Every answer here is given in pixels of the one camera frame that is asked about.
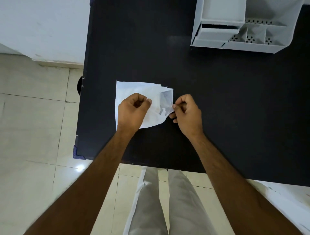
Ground person's right hand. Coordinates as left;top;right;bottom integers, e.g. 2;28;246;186
169;94;205;140

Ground person's left hand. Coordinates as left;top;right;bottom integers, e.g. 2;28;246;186
117;93;152;131

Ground torn white paper sheet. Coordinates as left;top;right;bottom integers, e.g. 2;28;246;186
116;81;174;130

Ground person's left forearm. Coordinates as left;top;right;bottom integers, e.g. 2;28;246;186
23;128;141;235

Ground person's right forearm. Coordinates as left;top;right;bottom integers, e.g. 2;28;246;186
188;132;305;235

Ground black round object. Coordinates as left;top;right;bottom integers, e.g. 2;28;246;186
77;75;84;96

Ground blue table corner guard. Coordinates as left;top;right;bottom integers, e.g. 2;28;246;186
73;145;87;160

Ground person's grey trousers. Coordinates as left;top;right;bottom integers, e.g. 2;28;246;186
122;167;218;235

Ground white plastic desk organizer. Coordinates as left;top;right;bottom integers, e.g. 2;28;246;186
190;0;305;54

